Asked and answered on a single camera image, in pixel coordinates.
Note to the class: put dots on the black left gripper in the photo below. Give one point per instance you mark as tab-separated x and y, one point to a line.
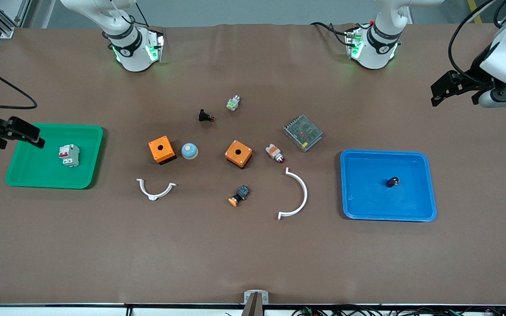
474	77

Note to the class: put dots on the white red circuit breaker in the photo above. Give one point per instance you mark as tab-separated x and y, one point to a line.
69	155

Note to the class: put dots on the black cylindrical capacitor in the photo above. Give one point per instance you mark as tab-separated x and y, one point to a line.
392	181

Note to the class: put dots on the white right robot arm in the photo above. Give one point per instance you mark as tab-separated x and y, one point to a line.
132	57

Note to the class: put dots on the green plastic tray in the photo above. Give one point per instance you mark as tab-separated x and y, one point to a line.
37	166

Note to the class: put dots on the green lit left base box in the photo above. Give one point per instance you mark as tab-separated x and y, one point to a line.
354	44

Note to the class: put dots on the green lit base box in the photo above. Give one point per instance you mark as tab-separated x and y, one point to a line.
155	44
354	44

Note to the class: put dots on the left orange button box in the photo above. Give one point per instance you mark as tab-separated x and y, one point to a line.
161	149

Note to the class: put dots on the blue plastic tray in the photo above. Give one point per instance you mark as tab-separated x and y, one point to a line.
367	193

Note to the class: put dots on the small white curved clamp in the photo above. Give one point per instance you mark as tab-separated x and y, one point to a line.
154	195

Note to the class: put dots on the metal mesh power supply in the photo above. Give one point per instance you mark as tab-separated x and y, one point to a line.
302	133

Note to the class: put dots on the green lit right base box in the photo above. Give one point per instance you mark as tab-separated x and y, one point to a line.
155	44

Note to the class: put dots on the blue white dome button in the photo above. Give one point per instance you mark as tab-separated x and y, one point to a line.
189	151

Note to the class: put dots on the small black red indicator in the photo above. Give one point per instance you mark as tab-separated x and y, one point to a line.
204	115

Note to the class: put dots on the large white curved strip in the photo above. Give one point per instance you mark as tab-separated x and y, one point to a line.
304	193

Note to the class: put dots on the red orange white indicator lamp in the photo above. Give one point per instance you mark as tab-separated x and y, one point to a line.
274	152

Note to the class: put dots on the green white push button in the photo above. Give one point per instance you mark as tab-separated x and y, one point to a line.
233	103

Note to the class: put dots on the orange button box with screws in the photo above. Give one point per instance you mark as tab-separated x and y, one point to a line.
238	153

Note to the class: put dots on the orange black push button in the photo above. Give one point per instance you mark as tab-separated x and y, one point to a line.
240	194

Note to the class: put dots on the brown table cover mat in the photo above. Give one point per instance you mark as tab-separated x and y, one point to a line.
253	250

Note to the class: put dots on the aluminium frame profile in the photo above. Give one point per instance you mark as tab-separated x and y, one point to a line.
5	19

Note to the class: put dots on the grey metal mount bracket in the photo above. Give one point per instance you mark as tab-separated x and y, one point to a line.
248	296

